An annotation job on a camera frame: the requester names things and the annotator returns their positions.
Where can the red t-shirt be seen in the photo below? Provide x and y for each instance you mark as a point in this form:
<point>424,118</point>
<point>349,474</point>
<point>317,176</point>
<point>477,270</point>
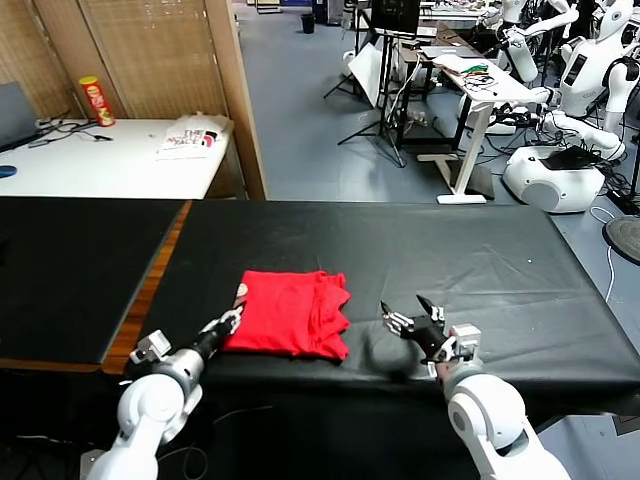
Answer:
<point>285,315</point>

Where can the wooden folding screen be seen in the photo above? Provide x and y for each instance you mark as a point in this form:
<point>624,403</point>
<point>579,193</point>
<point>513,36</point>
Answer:
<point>150,55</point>

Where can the blue disc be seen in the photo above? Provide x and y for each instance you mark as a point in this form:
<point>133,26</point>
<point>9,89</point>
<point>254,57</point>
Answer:
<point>7,172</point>

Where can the black table mat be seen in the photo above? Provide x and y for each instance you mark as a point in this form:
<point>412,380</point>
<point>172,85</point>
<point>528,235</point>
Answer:
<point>70,275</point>

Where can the black power strip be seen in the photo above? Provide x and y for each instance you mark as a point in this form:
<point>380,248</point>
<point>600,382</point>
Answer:
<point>622,202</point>

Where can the black trash bin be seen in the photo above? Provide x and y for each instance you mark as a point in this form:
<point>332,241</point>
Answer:
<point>308,24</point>

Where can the black monitor tripod stand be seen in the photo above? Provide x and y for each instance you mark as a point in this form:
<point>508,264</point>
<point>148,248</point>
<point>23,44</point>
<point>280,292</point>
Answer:
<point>387,100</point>

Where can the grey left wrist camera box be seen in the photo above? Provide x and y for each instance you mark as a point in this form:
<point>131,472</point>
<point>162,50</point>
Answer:
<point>152,346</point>

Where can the white leaning board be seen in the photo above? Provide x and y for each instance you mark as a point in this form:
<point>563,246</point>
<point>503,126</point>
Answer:
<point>367,75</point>

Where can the white humanoid robot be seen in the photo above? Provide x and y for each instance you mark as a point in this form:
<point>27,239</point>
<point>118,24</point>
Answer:
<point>580,75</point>
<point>522,57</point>

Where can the black round floor plate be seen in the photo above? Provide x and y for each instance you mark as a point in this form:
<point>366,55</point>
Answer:
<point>625,237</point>

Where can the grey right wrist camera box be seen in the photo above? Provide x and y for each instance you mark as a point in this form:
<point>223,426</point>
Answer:
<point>465,342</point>

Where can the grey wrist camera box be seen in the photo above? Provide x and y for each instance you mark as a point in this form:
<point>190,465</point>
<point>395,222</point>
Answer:
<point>465,342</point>
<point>152,346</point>

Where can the thin black tripod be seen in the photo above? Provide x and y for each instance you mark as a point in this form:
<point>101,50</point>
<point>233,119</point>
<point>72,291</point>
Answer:
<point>341,85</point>

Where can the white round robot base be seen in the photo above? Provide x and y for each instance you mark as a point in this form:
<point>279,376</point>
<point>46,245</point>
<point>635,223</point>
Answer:
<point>545,185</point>

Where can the large black table cover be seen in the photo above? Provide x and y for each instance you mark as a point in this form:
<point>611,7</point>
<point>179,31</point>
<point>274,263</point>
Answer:
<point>450,250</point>

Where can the white printed plastic bag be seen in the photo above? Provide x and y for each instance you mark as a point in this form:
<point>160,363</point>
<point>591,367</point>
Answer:
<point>192,137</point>

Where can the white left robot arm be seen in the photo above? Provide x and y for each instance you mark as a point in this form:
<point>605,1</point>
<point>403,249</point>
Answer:
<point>150,405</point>

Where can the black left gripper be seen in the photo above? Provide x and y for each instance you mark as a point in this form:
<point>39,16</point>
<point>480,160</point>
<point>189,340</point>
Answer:
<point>210,342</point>

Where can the red chips can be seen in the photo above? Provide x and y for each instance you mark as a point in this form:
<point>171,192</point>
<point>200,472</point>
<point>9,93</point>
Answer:
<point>98,101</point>

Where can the grey laptop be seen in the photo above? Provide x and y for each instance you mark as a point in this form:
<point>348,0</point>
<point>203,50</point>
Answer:
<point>15,115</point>

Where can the white table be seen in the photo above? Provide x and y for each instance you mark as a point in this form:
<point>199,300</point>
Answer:
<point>110,165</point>

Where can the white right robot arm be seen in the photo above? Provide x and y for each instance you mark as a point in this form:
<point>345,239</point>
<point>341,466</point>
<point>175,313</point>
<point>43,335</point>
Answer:
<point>490,415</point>

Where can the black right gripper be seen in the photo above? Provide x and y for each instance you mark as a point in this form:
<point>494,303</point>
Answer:
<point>430,337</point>

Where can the wooden desk with black legs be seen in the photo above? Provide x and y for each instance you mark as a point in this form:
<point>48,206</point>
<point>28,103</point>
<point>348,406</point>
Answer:
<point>472,145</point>

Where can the black monitor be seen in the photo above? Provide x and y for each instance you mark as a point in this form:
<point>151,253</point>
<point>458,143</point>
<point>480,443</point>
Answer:
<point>395,15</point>

